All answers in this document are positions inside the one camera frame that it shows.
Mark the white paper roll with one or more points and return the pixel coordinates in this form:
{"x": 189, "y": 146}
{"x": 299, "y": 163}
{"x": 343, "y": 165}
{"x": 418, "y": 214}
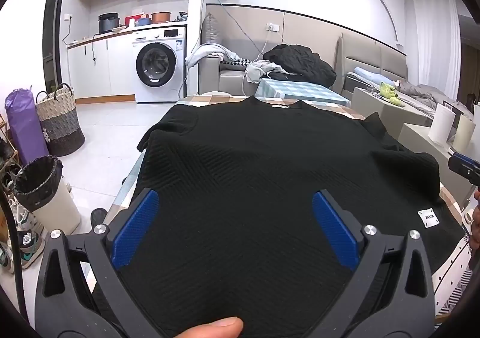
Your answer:
{"x": 442, "y": 124}

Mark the black quilted jacket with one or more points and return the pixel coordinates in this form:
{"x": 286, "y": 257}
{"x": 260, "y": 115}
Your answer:
{"x": 302, "y": 63}

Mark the blue checkered box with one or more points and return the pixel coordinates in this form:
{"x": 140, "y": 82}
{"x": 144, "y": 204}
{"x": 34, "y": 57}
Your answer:
{"x": 270, "y": 88}

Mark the grey sofa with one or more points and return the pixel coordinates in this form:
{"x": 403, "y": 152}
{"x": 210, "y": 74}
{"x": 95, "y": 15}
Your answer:
{"x": 242, "y": 30}

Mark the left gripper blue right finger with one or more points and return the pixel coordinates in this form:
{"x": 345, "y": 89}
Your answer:
{"x": 341, "y": 229}

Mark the white bin with black liner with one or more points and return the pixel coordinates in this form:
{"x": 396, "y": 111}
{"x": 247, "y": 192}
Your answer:
{"x": 40, "y": 189}

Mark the black knit sweater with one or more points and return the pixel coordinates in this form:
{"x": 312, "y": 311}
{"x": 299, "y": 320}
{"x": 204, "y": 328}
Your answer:
{"x": 236, "y": 234}

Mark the green toy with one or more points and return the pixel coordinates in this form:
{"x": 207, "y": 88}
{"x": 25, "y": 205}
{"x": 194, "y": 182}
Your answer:
{"x": 389, "y": 93}

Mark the grey blanket on sofa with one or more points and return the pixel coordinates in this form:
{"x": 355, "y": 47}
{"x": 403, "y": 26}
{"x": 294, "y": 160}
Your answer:
{"x": 209, "y": 49}

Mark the left hand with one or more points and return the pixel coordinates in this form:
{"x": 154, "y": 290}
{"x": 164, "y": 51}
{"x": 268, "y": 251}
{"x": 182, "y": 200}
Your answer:
{"x": 225, "y": 328}

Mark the cream paper roll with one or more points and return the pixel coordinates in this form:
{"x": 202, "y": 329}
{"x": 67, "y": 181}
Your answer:
{"x": 463, "y": 135}

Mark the black rice cooker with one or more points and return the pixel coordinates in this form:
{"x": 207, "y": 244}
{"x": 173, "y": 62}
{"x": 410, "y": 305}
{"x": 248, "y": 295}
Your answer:
{"x": 107, "y": 22}

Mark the right hand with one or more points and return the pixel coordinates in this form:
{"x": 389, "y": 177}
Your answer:
{"x": 474, "y": 240}

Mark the copper pot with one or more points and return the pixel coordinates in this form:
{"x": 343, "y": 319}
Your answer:
{"x": 161, "y": 17}

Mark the purple bag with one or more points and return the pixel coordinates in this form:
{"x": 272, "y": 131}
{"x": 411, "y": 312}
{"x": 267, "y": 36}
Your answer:
{"x": 24, "y": 125}

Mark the white washing machine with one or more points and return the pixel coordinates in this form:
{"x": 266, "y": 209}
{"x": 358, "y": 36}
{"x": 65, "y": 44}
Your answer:
{"x": 159, "y": 64}

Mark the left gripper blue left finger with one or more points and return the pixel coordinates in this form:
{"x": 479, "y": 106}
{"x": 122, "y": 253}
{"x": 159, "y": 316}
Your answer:
{"x": 129, "y": 226}

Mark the woven laundry basket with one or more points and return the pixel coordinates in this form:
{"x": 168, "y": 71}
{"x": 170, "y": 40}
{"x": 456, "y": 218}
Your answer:
{"x": 57, "y": 113}

